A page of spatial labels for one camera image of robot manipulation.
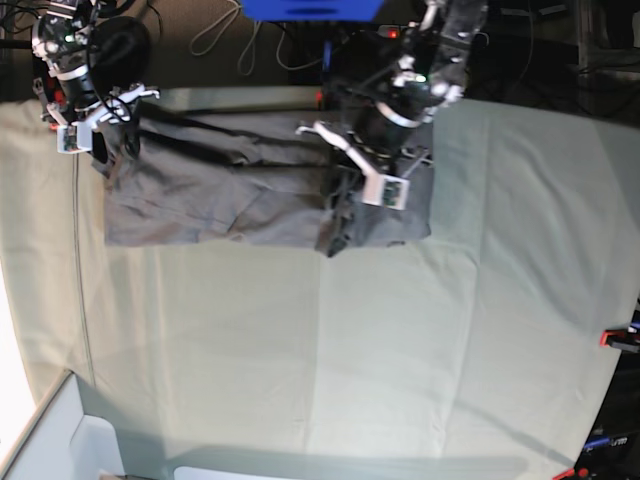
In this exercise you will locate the black round base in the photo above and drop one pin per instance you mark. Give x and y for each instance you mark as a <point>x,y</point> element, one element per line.
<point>120,53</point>

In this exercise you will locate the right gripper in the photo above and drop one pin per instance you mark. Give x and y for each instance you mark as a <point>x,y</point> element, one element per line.
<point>63,43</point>

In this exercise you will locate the black power strip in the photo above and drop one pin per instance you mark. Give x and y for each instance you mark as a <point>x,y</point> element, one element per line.
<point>395,32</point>

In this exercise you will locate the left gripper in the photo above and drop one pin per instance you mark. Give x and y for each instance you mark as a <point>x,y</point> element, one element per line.
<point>393,104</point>

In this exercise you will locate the red black clamp right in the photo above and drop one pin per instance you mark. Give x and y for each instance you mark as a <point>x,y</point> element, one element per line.
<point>625,340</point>

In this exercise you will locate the blue plastic mount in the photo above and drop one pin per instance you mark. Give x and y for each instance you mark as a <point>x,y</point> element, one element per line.
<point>311,10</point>

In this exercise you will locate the red clamp bottom right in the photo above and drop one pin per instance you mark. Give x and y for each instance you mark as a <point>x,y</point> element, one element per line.
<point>576,473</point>

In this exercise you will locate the grey t-shirt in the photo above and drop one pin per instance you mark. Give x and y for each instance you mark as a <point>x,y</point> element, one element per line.
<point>248,178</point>

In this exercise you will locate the red black clamp centre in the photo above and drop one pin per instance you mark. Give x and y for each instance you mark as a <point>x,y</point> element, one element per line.
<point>321,96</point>

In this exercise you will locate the red black clamp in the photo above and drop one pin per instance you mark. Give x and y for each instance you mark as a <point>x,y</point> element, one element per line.
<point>321,96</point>
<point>47,91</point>
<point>625,340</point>

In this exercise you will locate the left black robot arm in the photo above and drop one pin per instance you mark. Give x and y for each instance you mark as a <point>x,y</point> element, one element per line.
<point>426,72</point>

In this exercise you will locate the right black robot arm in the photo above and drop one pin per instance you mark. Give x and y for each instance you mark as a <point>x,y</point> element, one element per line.
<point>105,9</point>

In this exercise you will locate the white storage bin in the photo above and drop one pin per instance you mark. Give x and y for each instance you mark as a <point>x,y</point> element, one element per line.
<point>62,441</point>

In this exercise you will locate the red black clamp far left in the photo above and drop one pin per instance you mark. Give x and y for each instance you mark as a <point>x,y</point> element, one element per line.
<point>47,91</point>

